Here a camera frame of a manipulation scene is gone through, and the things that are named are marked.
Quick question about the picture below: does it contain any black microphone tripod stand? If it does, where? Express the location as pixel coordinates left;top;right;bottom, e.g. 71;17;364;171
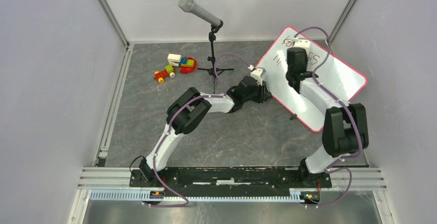
197;21;234;94

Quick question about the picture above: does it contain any red toy boat with blocks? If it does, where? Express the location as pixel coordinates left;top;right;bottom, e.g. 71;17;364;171
167;54;197;74

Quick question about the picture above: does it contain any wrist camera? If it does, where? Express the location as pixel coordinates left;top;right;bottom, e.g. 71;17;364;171
292;38;311;50
248;65;266;85

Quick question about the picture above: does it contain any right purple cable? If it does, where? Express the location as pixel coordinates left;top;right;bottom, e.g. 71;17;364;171
294;26;365;210

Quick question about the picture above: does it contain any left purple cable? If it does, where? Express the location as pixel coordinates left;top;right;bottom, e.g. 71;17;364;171
142;53;255;209

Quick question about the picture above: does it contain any purple cable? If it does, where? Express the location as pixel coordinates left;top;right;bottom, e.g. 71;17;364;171
142;53;255;209
294;26;365;210

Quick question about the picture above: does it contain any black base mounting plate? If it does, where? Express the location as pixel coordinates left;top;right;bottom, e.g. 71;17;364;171
129;166;332;197

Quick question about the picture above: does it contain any grey microphone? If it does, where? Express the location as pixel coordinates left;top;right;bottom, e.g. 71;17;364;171
177;0;223;27

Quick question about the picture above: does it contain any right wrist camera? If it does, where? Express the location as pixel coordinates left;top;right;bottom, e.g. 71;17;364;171
292;38;311;50

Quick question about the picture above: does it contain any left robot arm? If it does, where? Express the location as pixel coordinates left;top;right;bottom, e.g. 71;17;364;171
139;76;272;187

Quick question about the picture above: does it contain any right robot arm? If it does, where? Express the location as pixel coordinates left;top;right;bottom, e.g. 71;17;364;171
285;47;369;187

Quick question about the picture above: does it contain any aluminium rail frame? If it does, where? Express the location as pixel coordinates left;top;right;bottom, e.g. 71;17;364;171
78;166;386;204

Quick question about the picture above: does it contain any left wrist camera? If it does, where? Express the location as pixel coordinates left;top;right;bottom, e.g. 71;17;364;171
248;65;266;85

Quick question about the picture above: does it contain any colourful toy block car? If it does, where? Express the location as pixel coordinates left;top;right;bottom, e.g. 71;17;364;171
154;65;175;83

